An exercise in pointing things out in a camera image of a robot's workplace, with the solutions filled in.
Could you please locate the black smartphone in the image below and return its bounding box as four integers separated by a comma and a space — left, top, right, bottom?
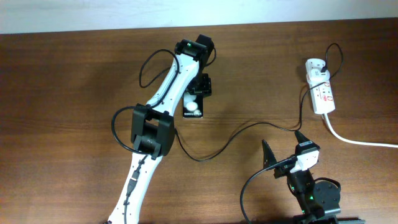
183, 92, 203, 118

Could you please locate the black charger cable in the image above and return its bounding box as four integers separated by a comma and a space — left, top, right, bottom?
174, 42, 344, 162

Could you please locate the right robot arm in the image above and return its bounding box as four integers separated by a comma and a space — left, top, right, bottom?
262, 131, 366, 223

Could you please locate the white power strip cord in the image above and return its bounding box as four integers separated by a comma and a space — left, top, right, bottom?
322, 113, 398, 149

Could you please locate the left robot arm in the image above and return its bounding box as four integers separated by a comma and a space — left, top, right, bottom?
107, 34, 215, 224

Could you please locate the white charger plug adapter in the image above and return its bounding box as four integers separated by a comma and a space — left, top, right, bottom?
307, 68, 330, 85

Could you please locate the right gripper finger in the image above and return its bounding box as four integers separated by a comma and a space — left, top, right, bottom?
262, 139, 277, 169
294, 130, 320, 156

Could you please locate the white power strip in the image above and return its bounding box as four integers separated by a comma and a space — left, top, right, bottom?
305, 58, 335, 114

